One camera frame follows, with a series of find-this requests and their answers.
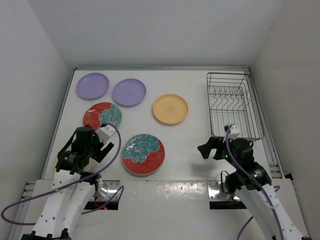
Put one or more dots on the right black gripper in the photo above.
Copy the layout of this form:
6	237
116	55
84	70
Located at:
217	142

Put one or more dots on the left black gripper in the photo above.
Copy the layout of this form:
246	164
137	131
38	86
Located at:
98	155

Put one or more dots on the red floral plate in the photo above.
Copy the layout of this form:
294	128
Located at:
143	154
101	113

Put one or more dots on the purple plate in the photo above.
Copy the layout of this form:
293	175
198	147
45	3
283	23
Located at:
129	92
92	86

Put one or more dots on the yellow plate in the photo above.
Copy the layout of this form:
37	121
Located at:
170	109

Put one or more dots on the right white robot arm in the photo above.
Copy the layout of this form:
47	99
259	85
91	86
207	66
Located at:
253	186

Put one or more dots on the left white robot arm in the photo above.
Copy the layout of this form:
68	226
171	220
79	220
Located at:
72	186

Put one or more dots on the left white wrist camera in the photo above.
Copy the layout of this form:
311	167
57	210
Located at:
105	132

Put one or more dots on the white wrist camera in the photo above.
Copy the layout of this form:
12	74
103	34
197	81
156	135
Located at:
105	132
233	131

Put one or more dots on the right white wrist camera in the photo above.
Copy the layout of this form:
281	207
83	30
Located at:
233	131

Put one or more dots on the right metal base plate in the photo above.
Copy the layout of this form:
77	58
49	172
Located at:
215	193

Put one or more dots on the metal base plate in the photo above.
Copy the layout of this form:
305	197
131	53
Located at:
215	193
107	189

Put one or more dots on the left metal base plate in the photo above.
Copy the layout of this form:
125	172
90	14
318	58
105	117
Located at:
107	189

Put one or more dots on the wire dish rack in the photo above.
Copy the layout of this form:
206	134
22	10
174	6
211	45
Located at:
231	100

